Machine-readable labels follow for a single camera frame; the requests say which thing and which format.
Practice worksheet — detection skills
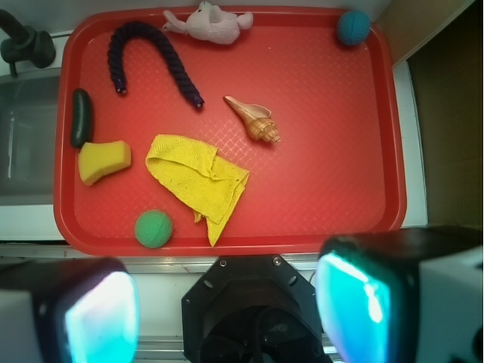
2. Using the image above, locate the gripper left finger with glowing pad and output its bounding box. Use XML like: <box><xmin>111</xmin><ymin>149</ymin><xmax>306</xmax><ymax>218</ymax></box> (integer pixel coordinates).
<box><xmin>1</xmin><ymin>258</ymin><xmax>140</xmax><ymax>362</ymax></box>

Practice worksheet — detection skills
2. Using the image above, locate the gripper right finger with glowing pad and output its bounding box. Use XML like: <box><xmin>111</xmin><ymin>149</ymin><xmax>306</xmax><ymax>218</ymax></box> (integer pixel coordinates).
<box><xmin>315</xmin><ymin>226</ymin><xmax>483</xmax><ymax>362</ymax></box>

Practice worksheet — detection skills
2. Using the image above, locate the dark blue twisted rope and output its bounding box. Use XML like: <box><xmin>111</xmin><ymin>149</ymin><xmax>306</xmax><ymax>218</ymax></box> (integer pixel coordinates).
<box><xmin>107</xmin><ymin>21</ymin><xmax>206</xmax><ymax>110</ymax></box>

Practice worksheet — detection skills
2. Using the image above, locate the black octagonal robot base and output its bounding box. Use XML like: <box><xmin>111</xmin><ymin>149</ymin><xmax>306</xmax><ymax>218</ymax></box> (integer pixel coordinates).
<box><xmin>181</xmin><ymin>255</ymin><xmax>331</xmax><ymax>362</ymax></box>

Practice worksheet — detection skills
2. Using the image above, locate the green textured ball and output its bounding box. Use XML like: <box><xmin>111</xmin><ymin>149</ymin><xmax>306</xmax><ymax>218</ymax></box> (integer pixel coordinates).
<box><xmin>135</xmin><ymin>210</ymin><xmax>173</xmax><ymax>249</ymax></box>

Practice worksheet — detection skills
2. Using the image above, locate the yellow sponge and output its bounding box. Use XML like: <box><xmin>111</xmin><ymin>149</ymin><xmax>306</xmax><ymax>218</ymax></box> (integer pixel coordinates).
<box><xmin>78</xmin><ymin>141</ymin><xmax>132</xmax><ymax>186</ymax></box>

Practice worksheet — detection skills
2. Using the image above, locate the yellow woven cloth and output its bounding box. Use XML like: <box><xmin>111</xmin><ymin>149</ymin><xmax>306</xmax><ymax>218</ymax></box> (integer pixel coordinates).
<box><xmin>145</xmin><ymin>134</ymin><xmax>250</xmax><ymax>247</ymax></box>

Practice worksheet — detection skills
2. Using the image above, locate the dark green toy cucumber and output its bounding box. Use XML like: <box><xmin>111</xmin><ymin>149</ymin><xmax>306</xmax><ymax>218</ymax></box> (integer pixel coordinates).
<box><xmin>70</xmin><ymin>88</ymin><xmax>94</xmax><ymax>148</ymax></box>

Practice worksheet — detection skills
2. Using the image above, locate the red plastic tray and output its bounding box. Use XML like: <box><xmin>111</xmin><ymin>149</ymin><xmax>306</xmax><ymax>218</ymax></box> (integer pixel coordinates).
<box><xmin>54</xmin><ymin>7</ymin><xmax>406</xmax><ymax>256</ymax></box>

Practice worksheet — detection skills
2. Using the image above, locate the grey metal sink basin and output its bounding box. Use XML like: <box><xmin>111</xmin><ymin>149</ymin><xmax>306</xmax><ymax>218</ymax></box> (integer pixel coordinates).
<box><xmin>1</xmin><ymin>71</ymin><xmax>60</xmax><ymax>206</ymax></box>

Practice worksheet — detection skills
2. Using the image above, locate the tan spiral seashell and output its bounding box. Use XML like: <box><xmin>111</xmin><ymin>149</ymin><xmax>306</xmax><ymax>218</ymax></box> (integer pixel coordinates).
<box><xmin>223</xmin><ymin>95</ymin><xmax>281</xmax><ymax>144</ymax></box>

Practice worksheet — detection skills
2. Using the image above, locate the black faucet fixture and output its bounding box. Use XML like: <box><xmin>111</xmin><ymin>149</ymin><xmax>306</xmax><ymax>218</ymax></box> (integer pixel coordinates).
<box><xmin>1</xmin><ymin>9</ymin><xmax>56</xmax><ymax>78</ymax></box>

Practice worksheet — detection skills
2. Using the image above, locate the blue textured ball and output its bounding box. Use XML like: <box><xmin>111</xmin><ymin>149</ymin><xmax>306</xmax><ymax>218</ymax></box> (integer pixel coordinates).
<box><xmin>337</xmin><ymin>11</ymin><xmax>371</xmax><ymax>46</ymax></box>

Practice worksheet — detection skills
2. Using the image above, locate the pink plush toy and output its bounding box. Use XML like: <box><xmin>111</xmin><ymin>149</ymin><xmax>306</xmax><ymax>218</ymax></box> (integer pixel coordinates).
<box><xmin>163</xmin><ymin>1</ymin><xmax>254</xmax><ymax>45</ymax></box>

